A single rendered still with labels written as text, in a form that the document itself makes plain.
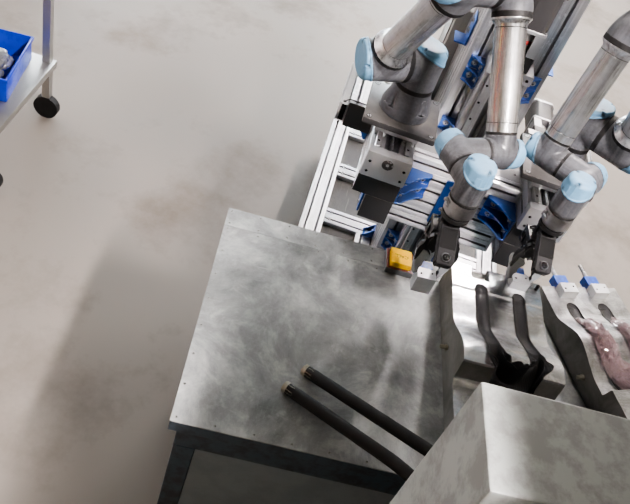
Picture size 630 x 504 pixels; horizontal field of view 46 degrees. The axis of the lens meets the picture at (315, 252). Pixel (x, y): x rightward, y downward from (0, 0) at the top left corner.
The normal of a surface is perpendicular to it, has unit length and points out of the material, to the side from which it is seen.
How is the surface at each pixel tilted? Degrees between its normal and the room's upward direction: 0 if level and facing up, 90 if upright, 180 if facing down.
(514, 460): 0
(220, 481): 90
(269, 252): 0
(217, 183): 0
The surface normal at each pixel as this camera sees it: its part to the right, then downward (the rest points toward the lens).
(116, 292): 0.26, -0.68
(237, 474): -0.10, 0.69
